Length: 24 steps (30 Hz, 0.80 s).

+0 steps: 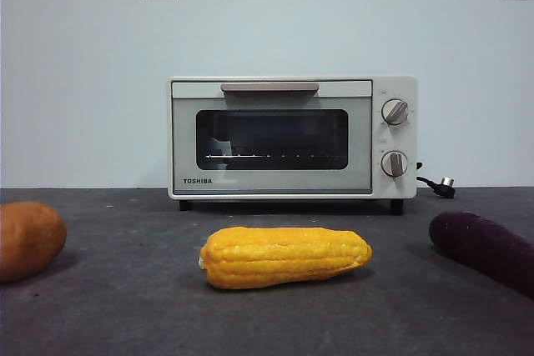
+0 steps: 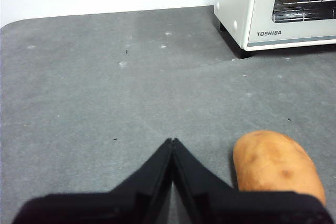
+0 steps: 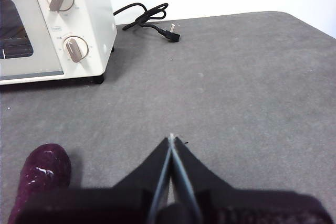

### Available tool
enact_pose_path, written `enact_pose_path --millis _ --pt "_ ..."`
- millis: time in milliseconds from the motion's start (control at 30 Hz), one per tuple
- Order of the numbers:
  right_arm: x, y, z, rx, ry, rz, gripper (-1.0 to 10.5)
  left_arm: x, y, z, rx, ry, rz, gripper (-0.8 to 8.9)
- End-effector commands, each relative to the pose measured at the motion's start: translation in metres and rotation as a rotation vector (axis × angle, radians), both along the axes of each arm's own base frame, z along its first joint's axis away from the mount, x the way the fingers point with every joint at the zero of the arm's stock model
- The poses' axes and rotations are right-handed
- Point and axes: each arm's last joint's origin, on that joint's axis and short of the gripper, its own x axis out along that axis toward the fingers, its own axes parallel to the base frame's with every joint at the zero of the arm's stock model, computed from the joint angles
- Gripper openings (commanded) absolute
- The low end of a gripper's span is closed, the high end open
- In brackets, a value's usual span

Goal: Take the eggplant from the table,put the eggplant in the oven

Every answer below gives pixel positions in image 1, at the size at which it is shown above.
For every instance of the oven door with glass window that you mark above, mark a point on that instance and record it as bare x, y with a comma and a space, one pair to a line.
271, 183

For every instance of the yellow corn cob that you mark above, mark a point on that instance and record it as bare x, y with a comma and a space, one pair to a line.
283, 258

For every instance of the beige oven knob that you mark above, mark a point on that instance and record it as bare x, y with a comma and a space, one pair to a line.
394, 163
395, 112

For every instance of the purple eggplant with green stem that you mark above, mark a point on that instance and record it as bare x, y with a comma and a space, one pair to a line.
480, 243

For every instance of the white toaster oven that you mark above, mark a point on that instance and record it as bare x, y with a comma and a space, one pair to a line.
398, 138

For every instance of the orange sweet potato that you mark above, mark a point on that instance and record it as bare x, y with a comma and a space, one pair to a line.
29, 241

